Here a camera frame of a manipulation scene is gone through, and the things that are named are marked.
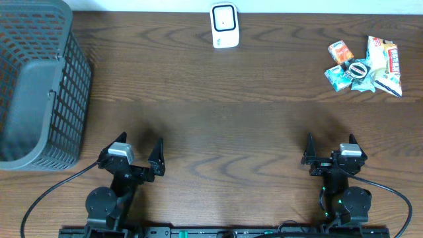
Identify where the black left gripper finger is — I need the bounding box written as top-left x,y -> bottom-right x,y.
148,138 -> 165,175
98,132 -> 128,159

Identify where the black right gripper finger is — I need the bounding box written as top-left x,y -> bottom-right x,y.
348,134 -> 367,157
301,133 -> 317,165

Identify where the small teal white box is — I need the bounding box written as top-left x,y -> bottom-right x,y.
324,65 -> 352,92

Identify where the teal candy wrapper packet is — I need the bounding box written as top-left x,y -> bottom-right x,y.
351,68 -> 375,93

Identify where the dark green round-label packet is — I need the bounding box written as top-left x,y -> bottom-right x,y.
343,59 -> 370,81

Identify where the small orange juice box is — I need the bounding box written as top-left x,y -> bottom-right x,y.
328,40 -> 354,65

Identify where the large white snack bag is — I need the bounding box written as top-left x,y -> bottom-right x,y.
366,36 -> 403,98

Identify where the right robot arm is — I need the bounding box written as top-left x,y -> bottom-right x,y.
301,134 -> 372,233

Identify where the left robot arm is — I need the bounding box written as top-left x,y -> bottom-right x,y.
84,132 -> 165,237

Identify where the white barcode scanner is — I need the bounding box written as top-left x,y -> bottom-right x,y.
210,2 -> 240,49

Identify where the grey plastic mesh basket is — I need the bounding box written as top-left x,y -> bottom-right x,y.
1,1 -> 93,171

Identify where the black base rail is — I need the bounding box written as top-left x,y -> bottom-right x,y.
58,225 -> 390,238

